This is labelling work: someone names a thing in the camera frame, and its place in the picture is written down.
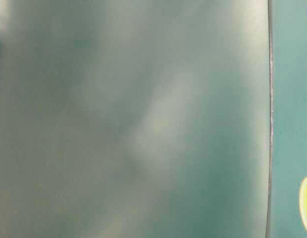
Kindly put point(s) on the grey-green blurred panel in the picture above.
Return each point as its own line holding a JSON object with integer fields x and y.
{"x": 134, "y": 118}

